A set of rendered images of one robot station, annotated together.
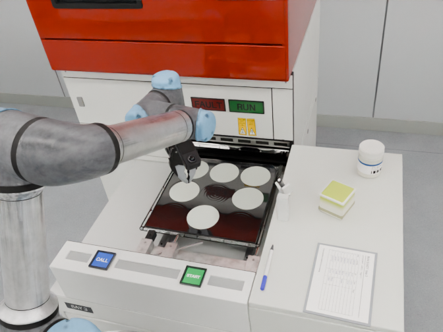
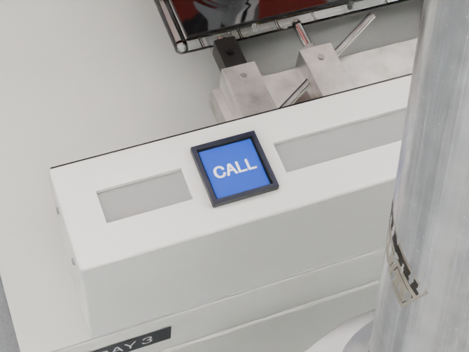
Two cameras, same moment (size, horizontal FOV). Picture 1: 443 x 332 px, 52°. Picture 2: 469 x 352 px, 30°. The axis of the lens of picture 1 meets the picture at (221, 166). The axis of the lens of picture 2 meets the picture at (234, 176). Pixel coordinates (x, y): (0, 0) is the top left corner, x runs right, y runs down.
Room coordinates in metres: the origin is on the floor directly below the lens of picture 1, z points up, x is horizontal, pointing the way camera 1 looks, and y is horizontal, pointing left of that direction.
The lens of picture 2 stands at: (0.57, 0.63, 1.56)
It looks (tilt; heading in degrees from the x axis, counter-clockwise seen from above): 58 degrees down; 310
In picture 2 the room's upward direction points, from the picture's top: 9 degrees clockwise
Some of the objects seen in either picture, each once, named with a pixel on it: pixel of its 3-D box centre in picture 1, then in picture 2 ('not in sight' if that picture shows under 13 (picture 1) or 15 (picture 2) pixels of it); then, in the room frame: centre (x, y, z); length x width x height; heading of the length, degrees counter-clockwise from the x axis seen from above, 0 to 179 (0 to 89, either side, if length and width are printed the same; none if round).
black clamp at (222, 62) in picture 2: (150, 236); (229, 56); (0.94, 0.24, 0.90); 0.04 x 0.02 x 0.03; 159
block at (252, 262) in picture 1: (251, 270); not in sight; (0.77, -0.04, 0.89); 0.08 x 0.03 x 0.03; 159
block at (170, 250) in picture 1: (168, 255); (329, 85); (0.86, 0.18, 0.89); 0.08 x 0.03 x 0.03; 159
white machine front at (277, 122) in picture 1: (177, 119); not in sight; (1.36, 0.13, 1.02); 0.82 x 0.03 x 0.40; 69
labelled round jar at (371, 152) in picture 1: (370, 159); not in sight; (1.02, -0.44, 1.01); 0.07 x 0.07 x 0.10
